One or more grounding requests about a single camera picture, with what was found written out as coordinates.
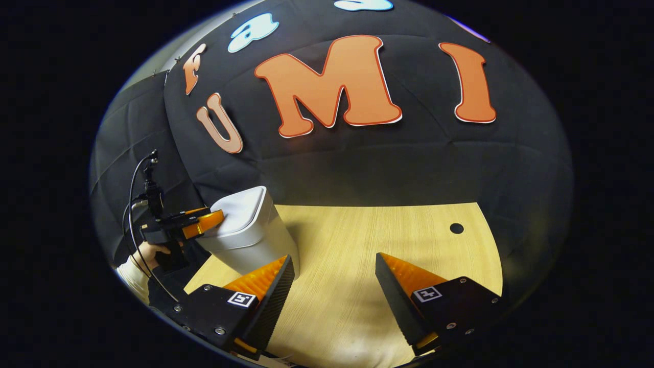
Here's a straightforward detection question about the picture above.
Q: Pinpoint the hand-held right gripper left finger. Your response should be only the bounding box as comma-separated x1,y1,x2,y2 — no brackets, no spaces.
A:
174,254,295,361

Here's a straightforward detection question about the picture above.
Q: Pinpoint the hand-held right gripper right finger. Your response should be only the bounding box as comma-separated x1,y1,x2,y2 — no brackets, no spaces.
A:
375,252,504,357

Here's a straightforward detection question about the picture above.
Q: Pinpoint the white desktop garbage bin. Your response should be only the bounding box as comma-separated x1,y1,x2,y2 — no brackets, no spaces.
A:
197,186,301,279

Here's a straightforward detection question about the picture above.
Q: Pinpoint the wooden desktop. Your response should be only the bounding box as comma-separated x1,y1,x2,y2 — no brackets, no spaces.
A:
184,202,504,368

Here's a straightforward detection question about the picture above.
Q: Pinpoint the black backdrop cloth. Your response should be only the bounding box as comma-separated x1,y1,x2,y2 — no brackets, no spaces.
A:
89,0,574,266

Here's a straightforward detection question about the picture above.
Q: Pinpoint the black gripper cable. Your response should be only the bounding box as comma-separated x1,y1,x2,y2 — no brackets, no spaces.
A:
122,151,179,303

